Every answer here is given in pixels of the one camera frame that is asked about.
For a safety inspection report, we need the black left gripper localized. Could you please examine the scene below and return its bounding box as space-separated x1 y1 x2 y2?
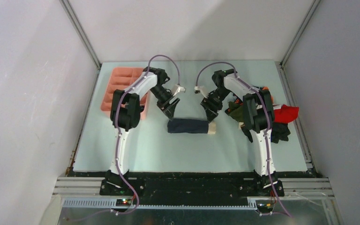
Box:
150 85 180 120

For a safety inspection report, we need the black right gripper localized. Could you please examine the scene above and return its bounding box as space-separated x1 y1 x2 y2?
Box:
200 88 231 124

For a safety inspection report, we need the navy underwear with cream waistband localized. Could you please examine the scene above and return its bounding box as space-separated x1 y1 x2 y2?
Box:
167 118 217 135

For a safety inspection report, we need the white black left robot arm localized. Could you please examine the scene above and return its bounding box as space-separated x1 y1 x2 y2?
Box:
109 67 180 175

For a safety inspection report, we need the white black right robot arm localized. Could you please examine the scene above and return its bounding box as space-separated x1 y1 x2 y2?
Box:
195 69 276 177

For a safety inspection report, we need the olive green underwear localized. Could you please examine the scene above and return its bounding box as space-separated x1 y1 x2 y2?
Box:
225 101 244 122

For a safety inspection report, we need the pink compartment tray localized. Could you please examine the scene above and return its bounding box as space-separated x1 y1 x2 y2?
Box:
100 67 143 118

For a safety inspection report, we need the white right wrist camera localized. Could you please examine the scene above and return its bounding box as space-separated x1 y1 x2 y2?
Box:
194 86 209 98

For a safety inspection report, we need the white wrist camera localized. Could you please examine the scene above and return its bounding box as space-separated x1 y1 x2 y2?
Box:
194 86 209 98
171 84 186 96

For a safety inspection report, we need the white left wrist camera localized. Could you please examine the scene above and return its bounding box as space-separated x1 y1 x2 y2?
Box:
171 84 186 96

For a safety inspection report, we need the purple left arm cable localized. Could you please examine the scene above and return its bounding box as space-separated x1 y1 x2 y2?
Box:
112 54 181 216

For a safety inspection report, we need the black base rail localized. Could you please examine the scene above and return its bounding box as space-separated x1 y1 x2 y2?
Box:
99 171 285 206

